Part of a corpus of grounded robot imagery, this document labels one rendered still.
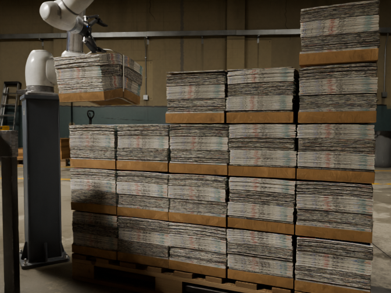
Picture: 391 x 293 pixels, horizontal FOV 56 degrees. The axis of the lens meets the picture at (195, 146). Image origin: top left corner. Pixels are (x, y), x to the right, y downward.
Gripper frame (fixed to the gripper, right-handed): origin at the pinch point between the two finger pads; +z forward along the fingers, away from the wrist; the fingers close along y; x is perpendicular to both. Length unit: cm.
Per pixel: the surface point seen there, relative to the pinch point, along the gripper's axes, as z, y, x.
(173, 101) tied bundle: -11, 37, 51
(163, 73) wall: 570, -115, -292
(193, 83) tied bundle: -11, 29, 61
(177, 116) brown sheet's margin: -11, 44, 53
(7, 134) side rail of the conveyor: -46, 56, -12
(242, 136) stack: -8, 52, 84
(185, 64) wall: 587, -136, -243
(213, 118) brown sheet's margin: -10, 44, 70
